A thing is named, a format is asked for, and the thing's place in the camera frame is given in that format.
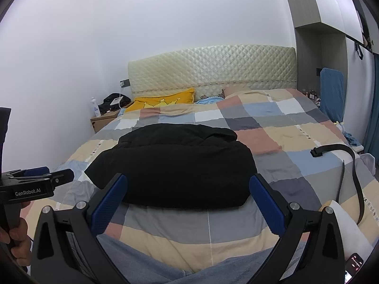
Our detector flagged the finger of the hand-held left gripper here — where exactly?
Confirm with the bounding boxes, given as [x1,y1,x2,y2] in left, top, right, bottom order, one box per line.
[24,167,51,178]
[47,169,74,186]

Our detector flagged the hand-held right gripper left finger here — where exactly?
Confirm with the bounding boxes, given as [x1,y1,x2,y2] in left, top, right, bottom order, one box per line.
[30,173,128,284]

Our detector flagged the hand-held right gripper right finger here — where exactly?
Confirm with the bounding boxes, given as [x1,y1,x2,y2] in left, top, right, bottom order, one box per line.
[249,173,345,284]

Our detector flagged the black jacket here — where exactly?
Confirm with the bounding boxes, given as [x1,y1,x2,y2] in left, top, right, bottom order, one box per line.
[84,123,258,210]

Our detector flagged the person's left hand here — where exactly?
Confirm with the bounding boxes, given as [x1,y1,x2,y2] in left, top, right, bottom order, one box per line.
[0,218,32,270]

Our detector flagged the checkered patchwork blanket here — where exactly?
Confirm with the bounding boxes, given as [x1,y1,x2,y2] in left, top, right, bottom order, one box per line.
[18,88,376,275]

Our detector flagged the blue jeans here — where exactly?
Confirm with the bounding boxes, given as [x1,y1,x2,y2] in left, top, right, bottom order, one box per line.
[63,231,305,284]

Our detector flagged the wooden nightstand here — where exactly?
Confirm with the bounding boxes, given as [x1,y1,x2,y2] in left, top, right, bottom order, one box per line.
[90,102,134,133]

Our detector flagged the white plastic bottle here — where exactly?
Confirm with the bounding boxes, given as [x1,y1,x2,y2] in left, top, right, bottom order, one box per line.
[90,97,101,118]

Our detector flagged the black bag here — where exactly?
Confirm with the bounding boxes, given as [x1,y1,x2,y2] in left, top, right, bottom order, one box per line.
[98,93,131,115]

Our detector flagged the white cloth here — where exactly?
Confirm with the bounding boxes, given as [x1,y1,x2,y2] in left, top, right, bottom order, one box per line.
[321,200,375,261]

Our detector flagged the black belt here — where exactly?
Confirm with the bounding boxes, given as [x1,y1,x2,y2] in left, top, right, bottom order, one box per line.
[310,143,365,225]

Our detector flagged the black smartphone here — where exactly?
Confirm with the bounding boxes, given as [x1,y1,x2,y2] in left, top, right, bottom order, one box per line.
[343,253,365,284]

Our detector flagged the yellow pillow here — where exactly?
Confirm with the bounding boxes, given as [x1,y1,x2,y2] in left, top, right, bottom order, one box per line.
[121,88,196,113]

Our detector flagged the row of small bottles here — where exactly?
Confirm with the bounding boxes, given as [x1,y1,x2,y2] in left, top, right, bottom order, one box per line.
[302,89,321,105]

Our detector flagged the light blue cloth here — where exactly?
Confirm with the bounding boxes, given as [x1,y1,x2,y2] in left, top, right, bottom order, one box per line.
[194,96,224,105]

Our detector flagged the blue cloth cover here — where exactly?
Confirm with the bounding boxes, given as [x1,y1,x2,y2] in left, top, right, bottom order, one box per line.
[319,67,345,125]

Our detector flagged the blue curtain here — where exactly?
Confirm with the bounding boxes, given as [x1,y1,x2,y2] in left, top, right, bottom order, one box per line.
[363,74,379,157]

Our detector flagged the cream quilted headboard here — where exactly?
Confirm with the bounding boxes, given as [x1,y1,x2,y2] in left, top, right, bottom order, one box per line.
[128,44,297,101]

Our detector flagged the white charging cable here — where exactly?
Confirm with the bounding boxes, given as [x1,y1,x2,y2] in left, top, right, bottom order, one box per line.
[111,84,124,111]

